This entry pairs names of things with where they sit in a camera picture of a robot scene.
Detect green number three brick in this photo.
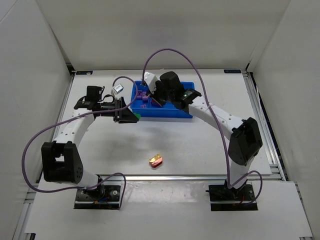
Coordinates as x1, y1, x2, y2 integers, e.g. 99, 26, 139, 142
134, 113, 141, 120

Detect purple curved brick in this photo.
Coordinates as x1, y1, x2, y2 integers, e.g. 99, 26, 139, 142
136, 90, 143, 100

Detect red yellow purple brick stack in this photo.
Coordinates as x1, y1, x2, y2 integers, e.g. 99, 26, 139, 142
148, 152, 163, 168

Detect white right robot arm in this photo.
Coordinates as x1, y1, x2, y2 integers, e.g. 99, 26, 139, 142
142, 71, 263, 190

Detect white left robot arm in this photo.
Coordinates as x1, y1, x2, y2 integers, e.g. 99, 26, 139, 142
41, 86, 139, 193

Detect blue divided plastic bin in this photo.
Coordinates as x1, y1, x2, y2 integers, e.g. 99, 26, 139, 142
130, 80, 193, 119

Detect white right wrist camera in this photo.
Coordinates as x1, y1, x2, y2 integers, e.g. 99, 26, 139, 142
143, 71, 158, 95

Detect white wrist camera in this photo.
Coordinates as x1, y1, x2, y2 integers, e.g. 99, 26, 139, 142
111, 84, 124, 96
143, 71, 158, 95

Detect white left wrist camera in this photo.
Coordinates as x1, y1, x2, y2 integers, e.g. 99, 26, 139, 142
111, 84, 124, 96

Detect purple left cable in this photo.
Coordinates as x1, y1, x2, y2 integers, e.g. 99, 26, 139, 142
21, 76, 139, 210

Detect purple cable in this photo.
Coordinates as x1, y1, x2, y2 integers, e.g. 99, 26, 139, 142
142, 48, 264, 205
21, 76, 139, 210

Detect aluminium front rail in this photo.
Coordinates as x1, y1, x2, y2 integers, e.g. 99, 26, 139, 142
42, 174, 273, 182

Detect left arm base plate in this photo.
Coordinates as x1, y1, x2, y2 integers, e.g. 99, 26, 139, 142
73, 181, 126, 210

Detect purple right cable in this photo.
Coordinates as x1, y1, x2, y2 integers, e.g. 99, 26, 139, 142
142, 48, 264, 205

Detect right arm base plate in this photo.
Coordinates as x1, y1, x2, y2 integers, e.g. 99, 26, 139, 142
205, 184, 258, 212

